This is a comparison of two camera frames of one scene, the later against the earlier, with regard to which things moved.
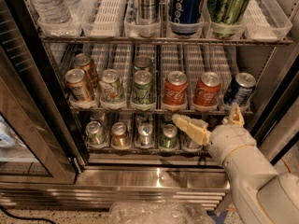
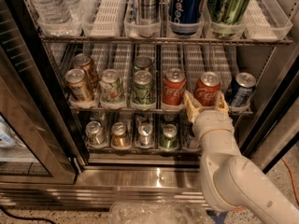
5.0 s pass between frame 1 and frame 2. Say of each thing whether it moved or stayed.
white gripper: moved
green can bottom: stayed
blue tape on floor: stayed
